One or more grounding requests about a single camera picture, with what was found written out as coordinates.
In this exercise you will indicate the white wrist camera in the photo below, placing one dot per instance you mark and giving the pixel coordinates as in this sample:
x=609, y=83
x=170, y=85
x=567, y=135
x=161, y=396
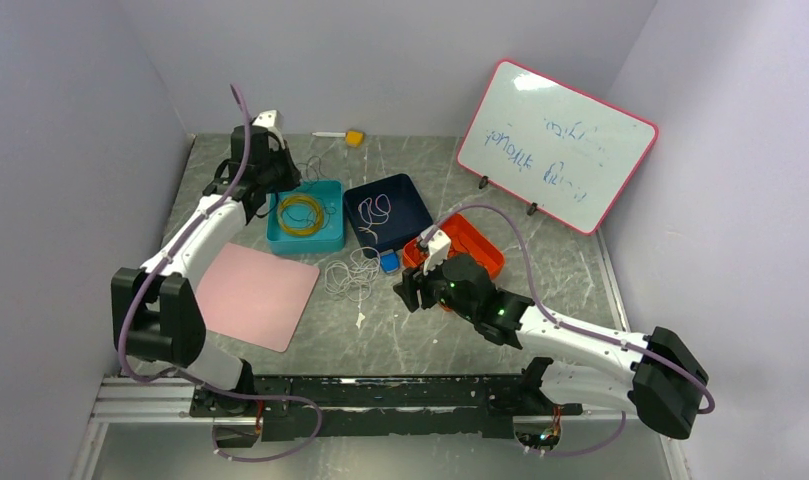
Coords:
x=272, y=121
x=436, y=244

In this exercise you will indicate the teal plastic tray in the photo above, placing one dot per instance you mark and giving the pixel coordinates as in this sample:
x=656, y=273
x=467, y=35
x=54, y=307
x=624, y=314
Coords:
x=307, y=220

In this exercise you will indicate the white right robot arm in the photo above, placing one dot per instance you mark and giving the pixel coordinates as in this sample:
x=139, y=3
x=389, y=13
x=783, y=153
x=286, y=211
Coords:
x=652, y=376

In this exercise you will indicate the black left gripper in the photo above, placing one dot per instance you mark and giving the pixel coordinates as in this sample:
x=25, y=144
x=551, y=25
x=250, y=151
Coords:
x=293, y=177

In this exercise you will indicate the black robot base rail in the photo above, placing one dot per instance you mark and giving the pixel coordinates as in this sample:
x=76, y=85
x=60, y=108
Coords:
x=496, y=406

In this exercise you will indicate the pink clipboard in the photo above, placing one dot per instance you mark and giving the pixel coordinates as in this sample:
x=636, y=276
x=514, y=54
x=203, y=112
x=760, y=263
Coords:
x=255, y=297

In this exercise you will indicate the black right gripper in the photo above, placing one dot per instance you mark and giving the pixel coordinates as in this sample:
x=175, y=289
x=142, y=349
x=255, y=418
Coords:
x=408, y=288

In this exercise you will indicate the navy blue plastic tray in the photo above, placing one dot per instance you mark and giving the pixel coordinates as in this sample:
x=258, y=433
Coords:
x=386, y=214

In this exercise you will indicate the yellow block eraser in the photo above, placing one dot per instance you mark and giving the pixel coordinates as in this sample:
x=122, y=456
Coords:
x=354, y=138

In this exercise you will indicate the orange plastic tray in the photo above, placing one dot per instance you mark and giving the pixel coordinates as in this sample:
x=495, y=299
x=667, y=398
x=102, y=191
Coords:
x=477, y=248

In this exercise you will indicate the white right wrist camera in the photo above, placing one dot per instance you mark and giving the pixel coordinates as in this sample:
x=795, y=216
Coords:
x=436, y=244

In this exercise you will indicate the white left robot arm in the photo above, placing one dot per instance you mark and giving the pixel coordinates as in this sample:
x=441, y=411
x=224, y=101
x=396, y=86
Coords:
x=156, y=316

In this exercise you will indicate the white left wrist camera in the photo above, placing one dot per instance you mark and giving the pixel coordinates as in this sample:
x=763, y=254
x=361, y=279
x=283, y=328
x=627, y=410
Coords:
x=272, y=121

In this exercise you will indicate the pink framed whiteboard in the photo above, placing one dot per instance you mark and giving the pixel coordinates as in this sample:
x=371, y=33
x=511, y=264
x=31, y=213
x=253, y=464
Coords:
x=556, y=148

